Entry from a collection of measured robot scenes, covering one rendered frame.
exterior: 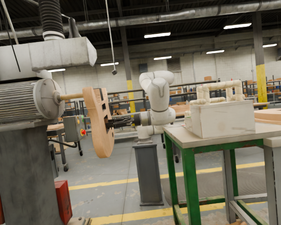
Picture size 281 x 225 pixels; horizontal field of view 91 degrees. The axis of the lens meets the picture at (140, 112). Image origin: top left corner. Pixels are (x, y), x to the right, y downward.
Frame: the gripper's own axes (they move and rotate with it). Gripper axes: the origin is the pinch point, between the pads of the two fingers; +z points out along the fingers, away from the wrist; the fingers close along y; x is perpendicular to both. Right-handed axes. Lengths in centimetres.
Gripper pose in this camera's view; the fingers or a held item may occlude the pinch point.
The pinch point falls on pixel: (107, 123)
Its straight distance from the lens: 87.1
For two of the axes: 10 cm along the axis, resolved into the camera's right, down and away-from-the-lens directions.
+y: -0.4, -2.2, 9.8
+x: -1.3, -9.7, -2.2
